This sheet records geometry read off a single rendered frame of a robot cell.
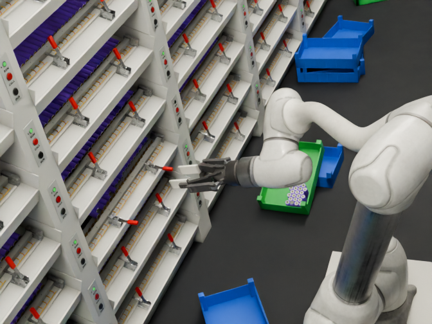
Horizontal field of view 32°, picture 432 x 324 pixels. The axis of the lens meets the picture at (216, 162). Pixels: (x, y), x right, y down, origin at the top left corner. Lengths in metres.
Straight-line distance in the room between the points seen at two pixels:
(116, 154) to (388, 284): 0.90
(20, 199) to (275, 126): 0.72
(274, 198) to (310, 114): 1.06
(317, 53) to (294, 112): 1.76
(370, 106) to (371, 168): 2.02
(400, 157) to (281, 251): 1.37
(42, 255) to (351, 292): 0.82
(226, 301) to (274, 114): 0.85
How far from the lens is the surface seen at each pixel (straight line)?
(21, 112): 1.90
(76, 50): 2.12
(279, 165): 2.08
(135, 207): 2.43
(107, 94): 2.26
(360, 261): 1.82
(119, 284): 2.47
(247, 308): 2.68
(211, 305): 2.72
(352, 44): 3.85
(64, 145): 2.10
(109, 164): 2.30
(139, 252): 2.55
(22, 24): 1.90
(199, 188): 2.20
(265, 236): 2.93
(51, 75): 2.03
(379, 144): 1.57
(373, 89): 3.67
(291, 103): 2.12
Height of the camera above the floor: 2.00
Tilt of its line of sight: 37 degrees down
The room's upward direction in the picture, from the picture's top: 12 degrees counter-clockwise
